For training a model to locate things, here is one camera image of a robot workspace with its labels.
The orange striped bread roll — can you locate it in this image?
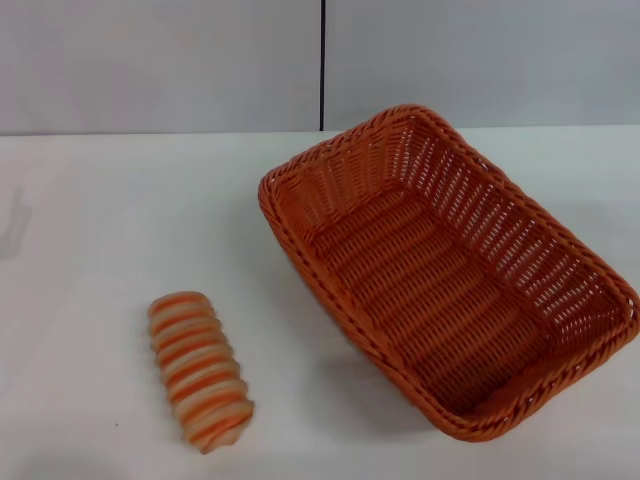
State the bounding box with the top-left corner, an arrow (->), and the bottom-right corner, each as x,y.
146,289 -> 257,457

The orange woven plastic basket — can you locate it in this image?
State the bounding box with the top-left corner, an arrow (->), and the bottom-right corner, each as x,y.
257,103 -> 640,444

